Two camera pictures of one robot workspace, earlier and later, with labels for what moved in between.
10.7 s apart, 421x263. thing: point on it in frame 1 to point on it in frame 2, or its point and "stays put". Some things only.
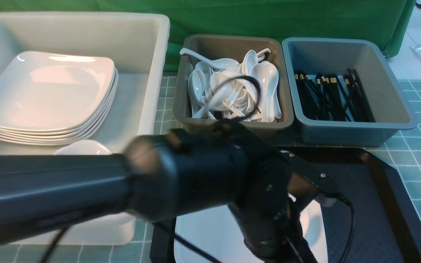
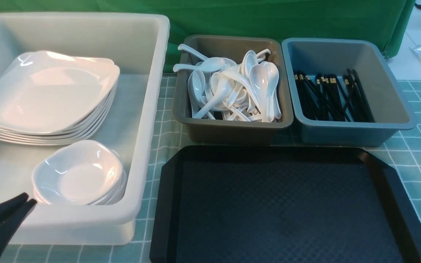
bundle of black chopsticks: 327,97 stays put
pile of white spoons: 223,89 stays put
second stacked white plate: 77,129 stays put
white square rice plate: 218,232 to 42,91
